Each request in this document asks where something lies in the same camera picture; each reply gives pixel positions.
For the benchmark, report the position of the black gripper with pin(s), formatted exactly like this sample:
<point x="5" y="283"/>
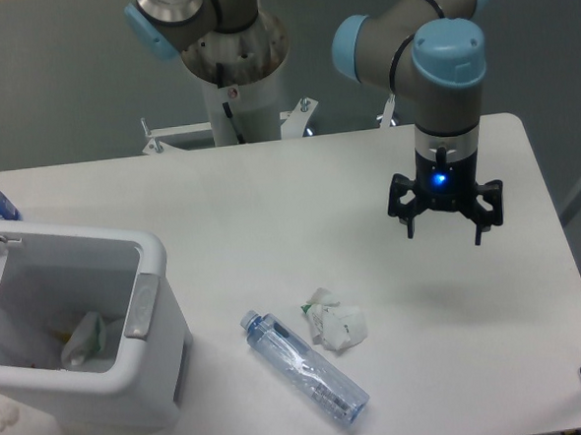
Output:
<point x="446" y="181"/>

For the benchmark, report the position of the white paper trash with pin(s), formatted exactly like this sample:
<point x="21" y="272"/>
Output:
<point x="335" y="326"/>

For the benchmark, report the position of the clear plastic water bottle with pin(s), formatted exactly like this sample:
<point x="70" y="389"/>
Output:
<point x="312" y="374"/>

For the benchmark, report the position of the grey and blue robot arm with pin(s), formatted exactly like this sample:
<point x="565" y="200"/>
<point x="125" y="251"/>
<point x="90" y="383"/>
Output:
<point x="428" y="51"/>

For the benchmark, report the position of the white trash can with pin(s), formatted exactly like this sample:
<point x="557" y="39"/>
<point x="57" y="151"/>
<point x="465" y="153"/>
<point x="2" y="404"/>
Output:
<point x="49" y="271"/>

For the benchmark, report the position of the crumpled wrapper inside bin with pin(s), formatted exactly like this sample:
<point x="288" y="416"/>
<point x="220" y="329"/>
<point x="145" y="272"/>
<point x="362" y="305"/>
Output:
<point x="89" y="341"/>

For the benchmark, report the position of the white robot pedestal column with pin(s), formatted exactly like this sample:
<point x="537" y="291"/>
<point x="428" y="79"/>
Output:
<point x="240" y="75"/>

